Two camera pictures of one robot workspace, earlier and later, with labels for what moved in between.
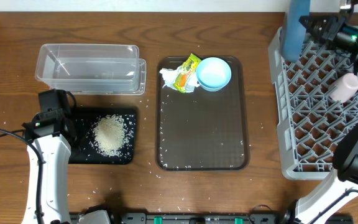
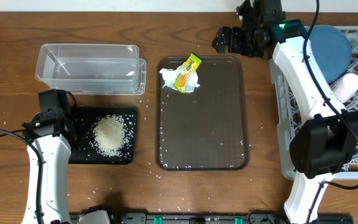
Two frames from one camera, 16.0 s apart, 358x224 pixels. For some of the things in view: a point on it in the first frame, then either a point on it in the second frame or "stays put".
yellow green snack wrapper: (185, 72) stays put
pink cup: (344, 87) stays put
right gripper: (330, 28) to (235, 34)
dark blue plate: (294, 32) to (332, 48)
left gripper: (69, 122) stays put
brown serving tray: (202, 130) stays put
